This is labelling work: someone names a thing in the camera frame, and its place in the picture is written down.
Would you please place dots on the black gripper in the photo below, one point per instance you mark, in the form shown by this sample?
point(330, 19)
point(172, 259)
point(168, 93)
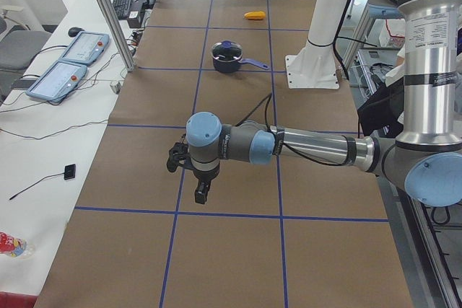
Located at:
point(205, 175)

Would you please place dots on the glass pot lid blue knob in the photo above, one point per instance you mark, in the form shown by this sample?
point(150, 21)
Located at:
point(227, 51)

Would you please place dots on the yellow plastic corn cob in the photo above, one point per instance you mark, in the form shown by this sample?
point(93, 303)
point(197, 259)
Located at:
point(255, 15)

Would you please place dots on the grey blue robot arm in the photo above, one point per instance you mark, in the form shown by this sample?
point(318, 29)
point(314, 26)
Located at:
point(424, 160)

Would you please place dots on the brown paper table mat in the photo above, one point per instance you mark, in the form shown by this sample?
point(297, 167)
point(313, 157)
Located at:
point(291, 233)

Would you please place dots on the small black square sensor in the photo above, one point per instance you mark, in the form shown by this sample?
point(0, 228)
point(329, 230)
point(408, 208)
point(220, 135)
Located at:
point(70, 171)

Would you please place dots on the dark blue saucepan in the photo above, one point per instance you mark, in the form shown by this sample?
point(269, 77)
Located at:
point(228, 67)

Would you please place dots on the lower blue teach pendant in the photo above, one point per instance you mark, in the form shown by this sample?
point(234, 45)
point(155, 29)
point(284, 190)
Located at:
point(57, 81)

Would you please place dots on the blue teach pendant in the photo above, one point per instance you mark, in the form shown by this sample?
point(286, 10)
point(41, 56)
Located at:
point(57, 81)
point(86, 48)

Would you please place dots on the upper blue teach pendant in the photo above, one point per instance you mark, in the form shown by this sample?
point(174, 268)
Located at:
point(86, 48)

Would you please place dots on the black bag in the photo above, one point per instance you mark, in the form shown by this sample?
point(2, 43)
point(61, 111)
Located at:
point(383, 109)

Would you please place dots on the red patterned plastic bottle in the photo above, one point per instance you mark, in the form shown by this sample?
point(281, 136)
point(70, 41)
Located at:
point(15, 247)

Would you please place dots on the black computer mouse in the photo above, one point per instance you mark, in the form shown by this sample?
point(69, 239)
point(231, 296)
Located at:
point(74, 31)

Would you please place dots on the black keyboard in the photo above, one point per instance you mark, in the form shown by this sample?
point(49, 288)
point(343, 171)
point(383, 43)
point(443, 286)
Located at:
point(122, 8)

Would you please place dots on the grey office chair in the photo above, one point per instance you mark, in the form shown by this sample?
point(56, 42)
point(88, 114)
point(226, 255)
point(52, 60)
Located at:
point(18, 48)

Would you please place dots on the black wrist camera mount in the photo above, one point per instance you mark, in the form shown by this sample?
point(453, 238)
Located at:
point(179, 157)

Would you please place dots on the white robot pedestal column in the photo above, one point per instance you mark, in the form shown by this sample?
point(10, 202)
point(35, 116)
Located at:
point(314, 67)

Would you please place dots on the aluminium frame post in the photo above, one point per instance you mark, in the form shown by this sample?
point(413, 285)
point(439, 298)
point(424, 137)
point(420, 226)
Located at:
point(116, 31)

